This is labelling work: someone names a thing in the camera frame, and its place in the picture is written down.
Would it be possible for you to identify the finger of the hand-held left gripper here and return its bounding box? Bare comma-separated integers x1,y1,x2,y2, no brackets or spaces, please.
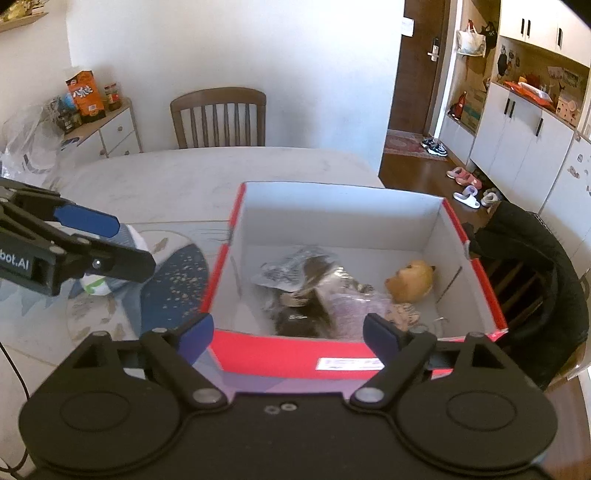
0,179,123,238
0,205,157,289

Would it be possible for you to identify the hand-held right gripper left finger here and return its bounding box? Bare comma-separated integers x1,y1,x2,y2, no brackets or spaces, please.
65,313,229,411

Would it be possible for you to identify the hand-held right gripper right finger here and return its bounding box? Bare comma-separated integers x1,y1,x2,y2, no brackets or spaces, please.
351,313,513,411

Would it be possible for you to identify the navy and white snack packet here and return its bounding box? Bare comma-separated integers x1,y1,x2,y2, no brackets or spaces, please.
81,224,158,296

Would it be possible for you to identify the pink snack packet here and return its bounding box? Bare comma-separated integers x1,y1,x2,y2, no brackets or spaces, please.
323,281,407,342

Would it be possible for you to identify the tan animal squeeze toy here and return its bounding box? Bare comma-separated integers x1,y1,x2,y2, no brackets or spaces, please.
385,259,437,330

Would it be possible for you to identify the red cardboard box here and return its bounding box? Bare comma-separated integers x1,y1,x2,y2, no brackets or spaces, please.
203,181,510,381

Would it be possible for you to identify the brown foil snack packet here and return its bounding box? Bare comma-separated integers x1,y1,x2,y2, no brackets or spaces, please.
270,258,352,337

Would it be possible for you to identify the silver foil packet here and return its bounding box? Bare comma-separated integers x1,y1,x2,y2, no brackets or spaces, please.
250,246,338,292

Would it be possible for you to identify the white marble desktop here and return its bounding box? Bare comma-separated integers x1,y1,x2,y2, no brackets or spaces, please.
0,147,386,416

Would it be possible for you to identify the speckled blue round placemat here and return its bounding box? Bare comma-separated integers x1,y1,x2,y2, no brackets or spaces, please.
67,228,213,344

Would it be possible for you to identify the white side cabinet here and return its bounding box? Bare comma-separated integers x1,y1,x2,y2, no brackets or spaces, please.
60,97,143,160

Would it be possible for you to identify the clear plastic bag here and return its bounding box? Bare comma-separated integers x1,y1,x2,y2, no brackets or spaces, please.
0,102,65,181

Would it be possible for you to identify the dark glass jar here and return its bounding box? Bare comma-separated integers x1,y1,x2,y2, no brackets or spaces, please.
58,110,84,134

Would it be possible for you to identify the orange snack bag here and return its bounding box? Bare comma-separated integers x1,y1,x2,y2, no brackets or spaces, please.
65,70,106,123

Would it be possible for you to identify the wooden chair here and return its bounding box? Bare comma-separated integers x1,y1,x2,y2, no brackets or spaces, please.
480,256,591,393
170,87,267,149

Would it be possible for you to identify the black jacket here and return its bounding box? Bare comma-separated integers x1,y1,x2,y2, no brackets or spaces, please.
462,200,583,393

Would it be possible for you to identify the patterned door mat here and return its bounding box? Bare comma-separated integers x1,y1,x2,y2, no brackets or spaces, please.
383,130,451,160

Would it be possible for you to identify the white refrigerator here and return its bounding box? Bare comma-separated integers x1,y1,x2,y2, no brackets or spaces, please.
538,131,591,278

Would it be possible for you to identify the red bag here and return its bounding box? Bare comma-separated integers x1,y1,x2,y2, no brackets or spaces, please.
448,91,468,120

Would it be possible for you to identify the printed cardboard carton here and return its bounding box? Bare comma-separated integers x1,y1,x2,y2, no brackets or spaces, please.
462,88,488,127

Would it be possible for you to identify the brown wooden door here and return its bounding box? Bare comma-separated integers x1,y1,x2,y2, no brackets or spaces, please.
387,0,455,134

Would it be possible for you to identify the orange flat packet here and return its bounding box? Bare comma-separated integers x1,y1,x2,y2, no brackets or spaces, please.
504,79,552,104

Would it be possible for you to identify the small wooden house model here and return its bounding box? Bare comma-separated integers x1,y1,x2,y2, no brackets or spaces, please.
556,95,578,127

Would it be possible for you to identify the white tote bag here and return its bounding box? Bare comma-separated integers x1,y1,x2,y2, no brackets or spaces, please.
456,21,486,57

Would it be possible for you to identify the black cable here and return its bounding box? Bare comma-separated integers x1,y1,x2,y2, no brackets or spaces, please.
0,344,33,476

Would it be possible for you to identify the wooden wall shelf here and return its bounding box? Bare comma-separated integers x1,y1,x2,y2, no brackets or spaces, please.
0,9,49,33

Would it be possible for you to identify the white wall cabinet unit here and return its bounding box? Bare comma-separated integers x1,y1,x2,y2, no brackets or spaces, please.
438,0,591,217

